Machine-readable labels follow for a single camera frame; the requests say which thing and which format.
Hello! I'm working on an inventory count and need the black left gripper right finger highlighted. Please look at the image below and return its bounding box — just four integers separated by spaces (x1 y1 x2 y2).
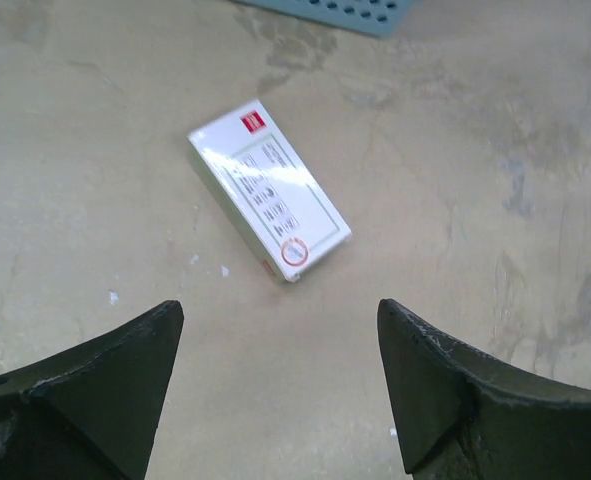
377 299 591 479

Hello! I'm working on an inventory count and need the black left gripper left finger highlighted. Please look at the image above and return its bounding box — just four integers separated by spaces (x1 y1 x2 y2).
0 300 184 479

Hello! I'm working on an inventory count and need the light blue perforated basket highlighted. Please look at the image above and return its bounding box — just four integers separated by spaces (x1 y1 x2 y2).
239 0 417 38

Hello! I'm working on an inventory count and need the white cardboard box red logo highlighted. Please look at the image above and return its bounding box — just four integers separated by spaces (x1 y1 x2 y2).
187 100 352 283

